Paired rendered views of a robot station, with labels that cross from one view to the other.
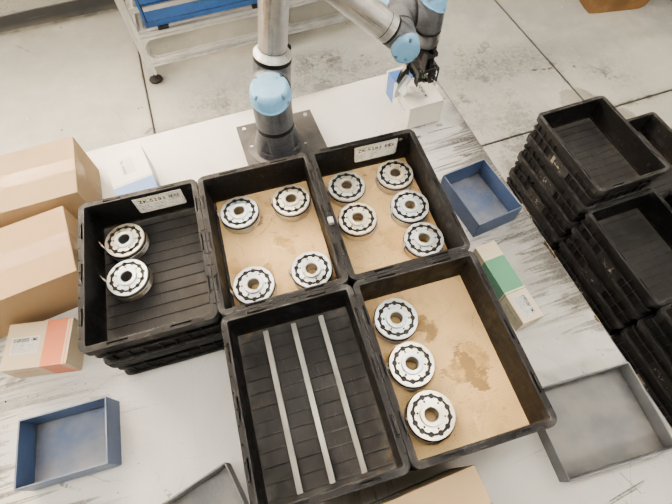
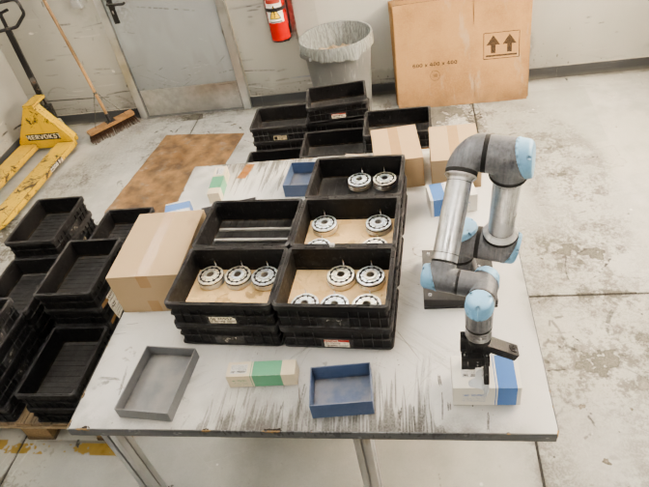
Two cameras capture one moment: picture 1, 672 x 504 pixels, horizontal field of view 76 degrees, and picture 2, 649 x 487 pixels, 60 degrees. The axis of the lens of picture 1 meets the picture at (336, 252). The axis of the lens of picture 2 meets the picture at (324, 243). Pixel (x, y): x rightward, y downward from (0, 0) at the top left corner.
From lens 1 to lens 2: 1.98 m
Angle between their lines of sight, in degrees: 68
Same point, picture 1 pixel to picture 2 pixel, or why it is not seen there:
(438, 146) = (420, 394)
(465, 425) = (197, 293)
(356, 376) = not seen: hidden behind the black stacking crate
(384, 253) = (312, 288)
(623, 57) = not seen: outside the picture
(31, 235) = (407, 148)
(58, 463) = (298, 179)
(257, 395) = (269, 222)
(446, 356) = (233, 298)
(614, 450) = (140, 387)
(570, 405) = (175, 379)
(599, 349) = (188, 417)
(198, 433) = not seen: hidden behind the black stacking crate
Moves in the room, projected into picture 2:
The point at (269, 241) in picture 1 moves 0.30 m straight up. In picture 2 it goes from (353, 238) to (344, 176)
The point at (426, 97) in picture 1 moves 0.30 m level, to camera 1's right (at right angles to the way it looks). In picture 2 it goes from (462, 374) to (437, 463)
